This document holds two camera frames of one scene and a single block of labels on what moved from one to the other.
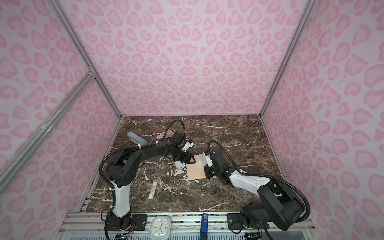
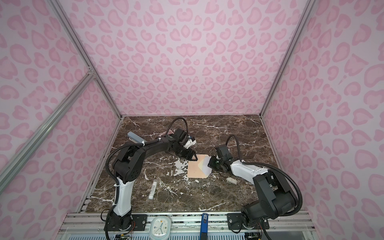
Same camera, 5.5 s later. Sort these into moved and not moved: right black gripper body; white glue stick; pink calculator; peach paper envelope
Moved: right black gripper body
Not moved: pink calculator; peach paper envelope; white glue stick
